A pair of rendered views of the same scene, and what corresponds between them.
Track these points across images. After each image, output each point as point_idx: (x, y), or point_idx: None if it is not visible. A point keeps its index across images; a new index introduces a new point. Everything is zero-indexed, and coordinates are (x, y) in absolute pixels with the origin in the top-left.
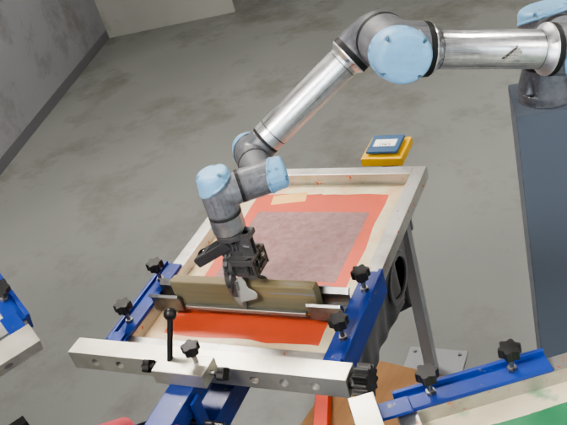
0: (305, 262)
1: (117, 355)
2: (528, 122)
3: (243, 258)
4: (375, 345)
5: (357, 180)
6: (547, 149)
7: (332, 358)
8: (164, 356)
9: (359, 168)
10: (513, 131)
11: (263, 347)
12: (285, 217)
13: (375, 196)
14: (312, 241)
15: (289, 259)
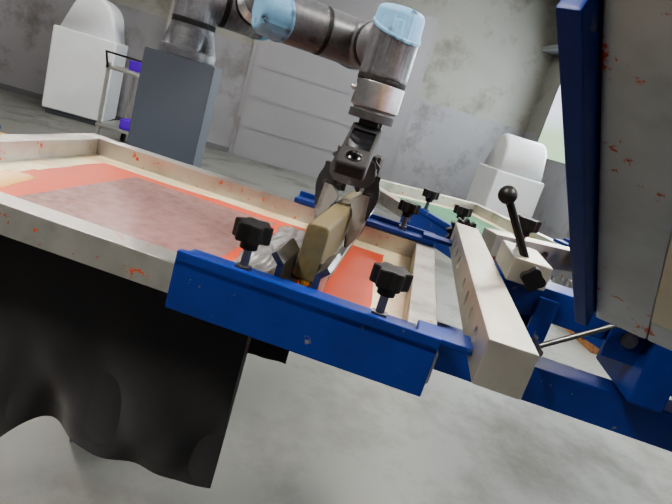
0: (221, 220)
1: (513, 308)
2: (214, 75)
3: (376, 155)
4: None
5: (47, 151)
6: (209, 105)
7: (435, 236)
8: (522, 257)
9: (34, 134)
10: (142, 98)
11: (415, 259)
12: (70, 194)
13: (97, 165)
14: (171, 206)
15: (204, 223)
